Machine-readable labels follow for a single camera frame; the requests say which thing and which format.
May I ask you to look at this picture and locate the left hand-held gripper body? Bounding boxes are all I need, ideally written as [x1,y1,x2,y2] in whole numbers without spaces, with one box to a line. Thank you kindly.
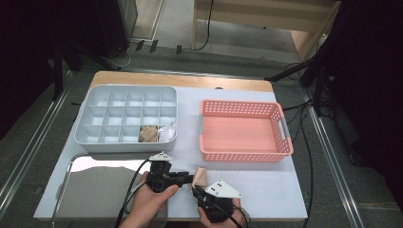
[145,151,182,194]

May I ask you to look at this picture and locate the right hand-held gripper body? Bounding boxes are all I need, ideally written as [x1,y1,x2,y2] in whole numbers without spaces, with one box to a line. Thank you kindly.
[193,180,243,224]

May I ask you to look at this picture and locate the beige sock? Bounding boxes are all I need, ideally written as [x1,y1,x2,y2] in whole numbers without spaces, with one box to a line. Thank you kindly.
[190,166,209,191]
[138,124,160,143]

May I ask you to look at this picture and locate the white sock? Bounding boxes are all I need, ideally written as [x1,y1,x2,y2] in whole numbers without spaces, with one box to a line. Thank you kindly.
[157,122,177,143]

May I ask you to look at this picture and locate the silver metal tray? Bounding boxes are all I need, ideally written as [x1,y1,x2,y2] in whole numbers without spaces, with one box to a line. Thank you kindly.
[50,151,170,227]

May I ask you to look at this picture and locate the white compartment storage box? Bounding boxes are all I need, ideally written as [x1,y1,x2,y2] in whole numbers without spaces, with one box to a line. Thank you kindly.
[73,84,179,153]

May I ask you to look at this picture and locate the pink perforated plastic basket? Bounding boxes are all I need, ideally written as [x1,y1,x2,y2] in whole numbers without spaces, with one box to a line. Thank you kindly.
[199,98,295,163]

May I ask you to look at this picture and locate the person's right hand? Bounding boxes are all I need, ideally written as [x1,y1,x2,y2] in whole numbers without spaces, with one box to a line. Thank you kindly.
[198,197,252,228]

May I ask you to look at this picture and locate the person's left hand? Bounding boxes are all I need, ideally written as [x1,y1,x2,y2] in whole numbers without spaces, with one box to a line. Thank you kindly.
[119,171,181,228]

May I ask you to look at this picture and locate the white table cover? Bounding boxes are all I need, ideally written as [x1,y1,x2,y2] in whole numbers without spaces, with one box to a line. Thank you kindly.
[32,84,309,221]

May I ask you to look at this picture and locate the black metal stand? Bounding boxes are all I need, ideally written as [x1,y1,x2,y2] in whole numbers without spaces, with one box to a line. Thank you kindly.
[51,37,75,102]

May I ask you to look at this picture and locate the black tripod stand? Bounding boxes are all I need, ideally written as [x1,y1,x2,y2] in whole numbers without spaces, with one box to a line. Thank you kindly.
[264,51,329,118]

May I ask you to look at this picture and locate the dark cabinet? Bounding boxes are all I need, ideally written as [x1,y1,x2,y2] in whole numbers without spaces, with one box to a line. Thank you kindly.
[94,0,140,59]

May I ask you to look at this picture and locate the wooden bench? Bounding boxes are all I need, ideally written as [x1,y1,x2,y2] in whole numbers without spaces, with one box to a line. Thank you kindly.
[190,0,342,63]

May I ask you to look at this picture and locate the dark curtain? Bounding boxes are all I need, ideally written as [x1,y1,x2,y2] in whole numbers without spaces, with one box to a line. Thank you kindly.
[0,0,106,141]
[317,0,403,213]

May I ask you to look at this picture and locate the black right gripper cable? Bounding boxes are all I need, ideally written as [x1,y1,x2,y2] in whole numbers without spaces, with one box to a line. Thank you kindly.
[205,198,250,228]

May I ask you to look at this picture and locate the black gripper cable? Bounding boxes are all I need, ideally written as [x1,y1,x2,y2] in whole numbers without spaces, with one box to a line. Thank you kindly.
[114,159,154,228]
[205,198,250,228]

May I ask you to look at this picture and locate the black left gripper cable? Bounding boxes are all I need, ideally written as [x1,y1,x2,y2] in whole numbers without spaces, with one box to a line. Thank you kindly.
[114,159,154,228]

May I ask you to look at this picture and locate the black floor cable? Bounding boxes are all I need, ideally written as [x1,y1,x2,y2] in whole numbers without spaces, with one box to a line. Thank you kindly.
[281,98,316,228]

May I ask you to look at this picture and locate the white floor cable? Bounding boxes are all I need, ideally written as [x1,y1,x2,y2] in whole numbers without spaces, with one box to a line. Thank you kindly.
[107,43,141,69]

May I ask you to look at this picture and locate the black hanging cable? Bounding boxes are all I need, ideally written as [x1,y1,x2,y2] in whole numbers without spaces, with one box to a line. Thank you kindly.
[194,0,216,52]

